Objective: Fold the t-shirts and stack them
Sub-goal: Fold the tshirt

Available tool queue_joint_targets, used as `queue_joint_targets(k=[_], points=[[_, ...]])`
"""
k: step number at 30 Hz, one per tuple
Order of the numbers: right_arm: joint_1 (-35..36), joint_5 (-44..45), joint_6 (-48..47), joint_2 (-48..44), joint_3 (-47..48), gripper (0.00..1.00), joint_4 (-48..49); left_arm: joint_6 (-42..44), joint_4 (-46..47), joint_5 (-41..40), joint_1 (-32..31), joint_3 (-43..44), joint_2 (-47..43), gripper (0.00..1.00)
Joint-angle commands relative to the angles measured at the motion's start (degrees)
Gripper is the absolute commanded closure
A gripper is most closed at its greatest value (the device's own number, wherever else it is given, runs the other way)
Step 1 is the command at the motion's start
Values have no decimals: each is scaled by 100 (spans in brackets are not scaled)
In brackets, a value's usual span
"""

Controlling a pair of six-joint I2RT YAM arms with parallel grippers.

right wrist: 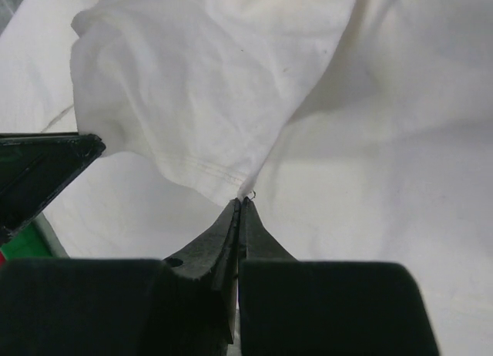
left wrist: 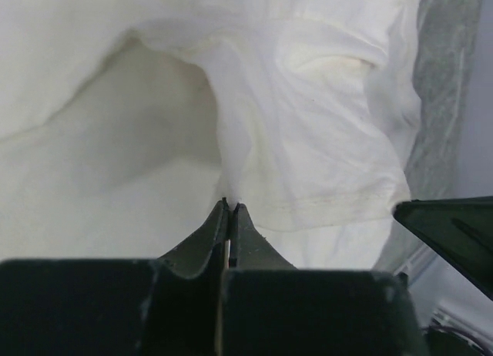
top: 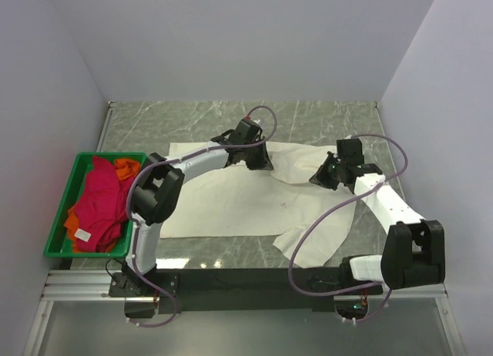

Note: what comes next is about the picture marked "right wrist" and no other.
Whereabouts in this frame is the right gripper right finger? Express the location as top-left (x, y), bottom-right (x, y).
top-left (239, 199), bottom-right (439, 355)

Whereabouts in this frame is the green plastic bin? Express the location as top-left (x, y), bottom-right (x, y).
top-left (1, 221), bottom-right (53, 260)

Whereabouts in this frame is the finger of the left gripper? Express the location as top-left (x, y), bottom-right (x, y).
top-left (1, 133), bottom-right (106, 243)

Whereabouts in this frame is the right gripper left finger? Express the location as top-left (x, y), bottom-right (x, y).
top-left (1, 200), bottom-right (241, 355)

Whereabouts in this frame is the white t shirt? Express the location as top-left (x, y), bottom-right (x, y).
top-left (1, 0), bottom-right (492, 355)

